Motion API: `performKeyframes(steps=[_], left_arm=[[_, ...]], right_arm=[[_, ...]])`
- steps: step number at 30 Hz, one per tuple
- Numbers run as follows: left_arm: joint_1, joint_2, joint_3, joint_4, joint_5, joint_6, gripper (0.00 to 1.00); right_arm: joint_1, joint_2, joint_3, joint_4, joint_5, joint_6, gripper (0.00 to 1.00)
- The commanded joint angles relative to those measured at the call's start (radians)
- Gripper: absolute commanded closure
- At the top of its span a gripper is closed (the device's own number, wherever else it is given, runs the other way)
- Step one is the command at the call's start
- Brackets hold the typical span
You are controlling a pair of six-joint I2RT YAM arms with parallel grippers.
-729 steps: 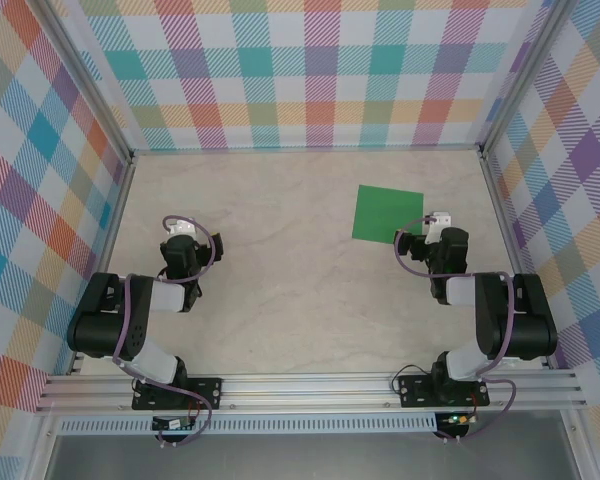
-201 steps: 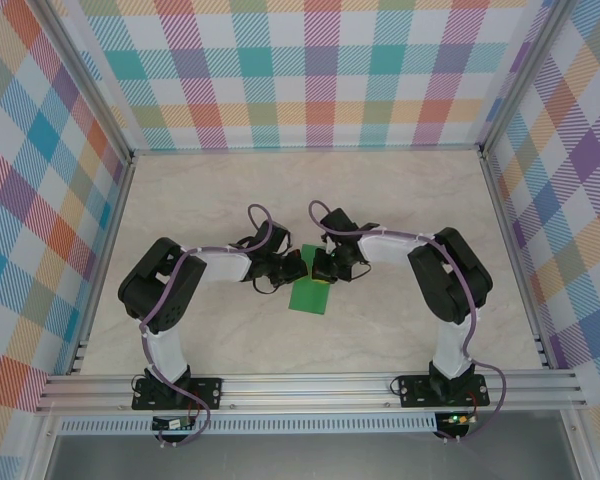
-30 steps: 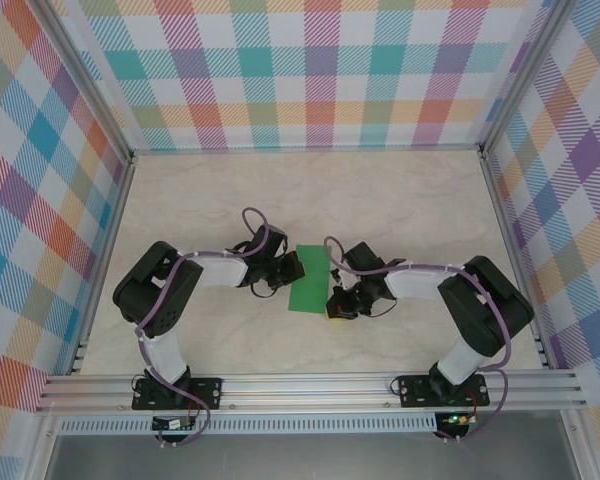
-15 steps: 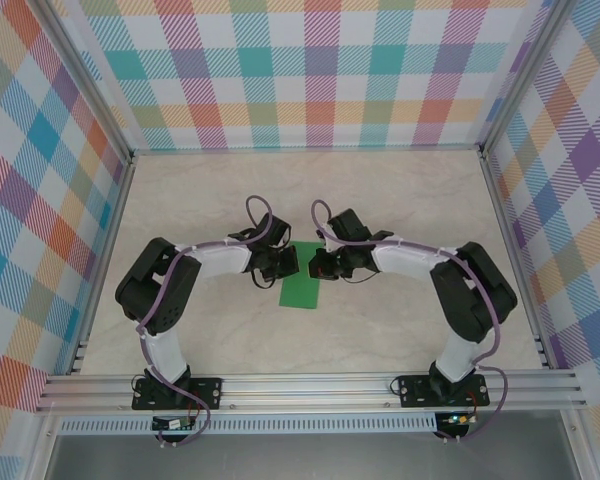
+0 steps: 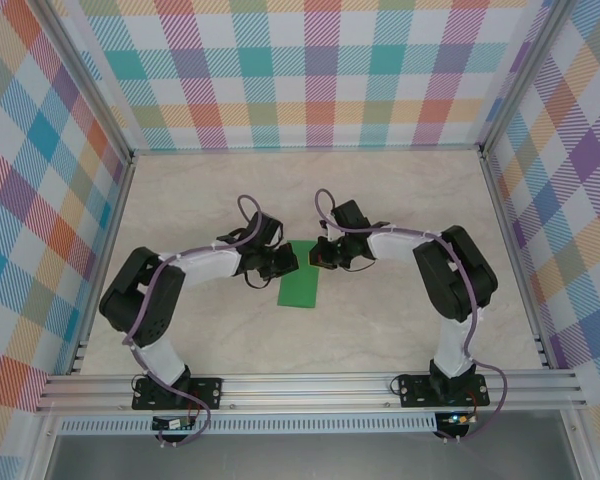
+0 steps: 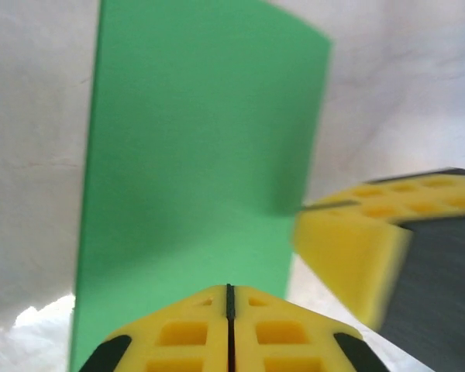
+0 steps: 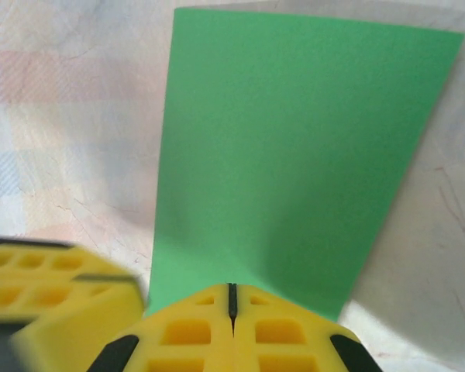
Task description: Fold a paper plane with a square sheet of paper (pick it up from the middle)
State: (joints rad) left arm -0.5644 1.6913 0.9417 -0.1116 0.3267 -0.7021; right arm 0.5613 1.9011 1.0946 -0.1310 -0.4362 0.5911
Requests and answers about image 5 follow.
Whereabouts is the green square paper sheet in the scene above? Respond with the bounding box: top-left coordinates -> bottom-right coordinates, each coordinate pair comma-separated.
275,239 -> 321,309

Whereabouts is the small circuit board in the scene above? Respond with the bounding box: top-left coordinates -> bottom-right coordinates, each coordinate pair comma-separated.
151,415 -> 197,431
442,412 -> 481,427

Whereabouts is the grey metal panel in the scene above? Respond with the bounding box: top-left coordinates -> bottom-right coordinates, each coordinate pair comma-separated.
44,432 -> 581,480

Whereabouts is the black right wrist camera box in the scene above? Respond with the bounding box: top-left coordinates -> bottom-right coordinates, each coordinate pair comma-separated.
313,236 -> 343,271

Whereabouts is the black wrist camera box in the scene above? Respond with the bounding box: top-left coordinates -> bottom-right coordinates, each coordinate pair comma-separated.
313,236 -> 343,271
272,243 -> 300,279

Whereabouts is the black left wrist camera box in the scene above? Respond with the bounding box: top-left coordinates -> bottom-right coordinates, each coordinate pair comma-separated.
272,243 -> 300,279

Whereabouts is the thin aluminium wall rail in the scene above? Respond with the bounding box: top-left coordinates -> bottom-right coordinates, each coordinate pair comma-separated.
129,143 -> 486,156

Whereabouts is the long aluminium mounting rail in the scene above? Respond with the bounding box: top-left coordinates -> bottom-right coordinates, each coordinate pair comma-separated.
34,368 -> 589,415

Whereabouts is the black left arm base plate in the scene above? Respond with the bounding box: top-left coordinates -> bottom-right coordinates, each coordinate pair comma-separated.
131,377 -> 225,412

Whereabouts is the aluminium side rail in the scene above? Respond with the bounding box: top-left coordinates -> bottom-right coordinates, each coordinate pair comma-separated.
69,152 -> 136,376
479,147 -> 554,370

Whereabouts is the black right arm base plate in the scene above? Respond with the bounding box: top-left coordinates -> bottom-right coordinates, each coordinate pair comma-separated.
397,373 -> 491,409

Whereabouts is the perforated grey cable tray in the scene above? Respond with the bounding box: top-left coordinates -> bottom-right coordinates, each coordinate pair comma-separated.
58,412 -> 439,435

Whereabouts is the aluminium frame post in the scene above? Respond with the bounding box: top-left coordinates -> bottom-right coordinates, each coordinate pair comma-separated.
478,0 -> 577,156
42,0 -> 137,166

